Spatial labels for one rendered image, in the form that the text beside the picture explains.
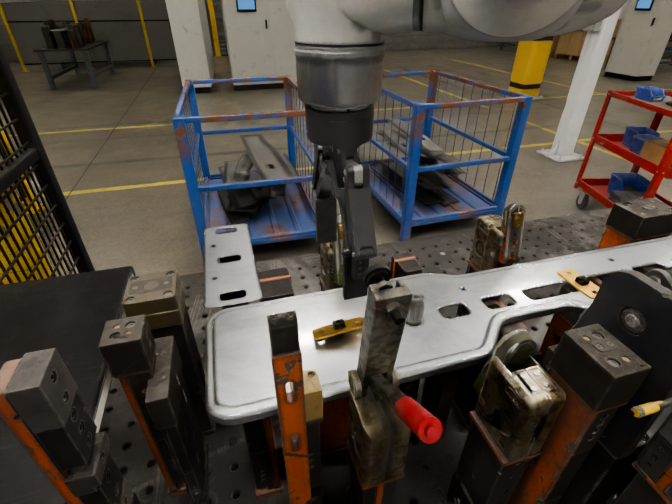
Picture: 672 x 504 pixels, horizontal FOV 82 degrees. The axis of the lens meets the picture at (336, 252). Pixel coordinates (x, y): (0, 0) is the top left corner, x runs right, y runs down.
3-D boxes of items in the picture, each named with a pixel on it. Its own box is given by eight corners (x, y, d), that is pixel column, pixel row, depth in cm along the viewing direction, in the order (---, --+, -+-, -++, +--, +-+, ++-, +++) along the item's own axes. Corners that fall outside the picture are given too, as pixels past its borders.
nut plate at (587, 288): (555, 272, 74) (557, 267, 74) (571, 269, 75) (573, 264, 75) (591, 299, 68) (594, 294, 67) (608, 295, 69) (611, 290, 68)
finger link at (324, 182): (322, 162, 45) (319, 151, 45) (310, 201, 56) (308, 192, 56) (355, 158, 46) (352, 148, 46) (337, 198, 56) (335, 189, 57)
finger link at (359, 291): (367, 244, 45) (369, 248, 44) (365, 292, 49) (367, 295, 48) (342, 248, 44) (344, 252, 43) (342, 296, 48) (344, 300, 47)
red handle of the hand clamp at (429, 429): (385, 363, 47) (454, 413, 32) (388, 381, 47) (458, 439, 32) (353, 371, 46) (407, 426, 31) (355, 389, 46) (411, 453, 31)
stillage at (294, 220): (207, 195, 342) (184, 79, 291) (296, 185, 360) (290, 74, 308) (205, 272, 245) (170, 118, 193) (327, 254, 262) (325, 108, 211)
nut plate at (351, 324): (361, 317, 63) (360, 310, 62) (368, 325, 59) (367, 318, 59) (311, 331, 61) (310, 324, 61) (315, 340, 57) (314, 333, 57)
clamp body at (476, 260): (471, 321, 107) (500, 207, 88) (498, 353, 97) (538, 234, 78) (441, 327, 104) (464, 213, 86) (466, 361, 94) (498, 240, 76)
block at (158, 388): (208, 443, 77) (173, 334, 61) (209, 507, 67) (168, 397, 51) (192, 447, 76) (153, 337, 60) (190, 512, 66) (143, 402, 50)
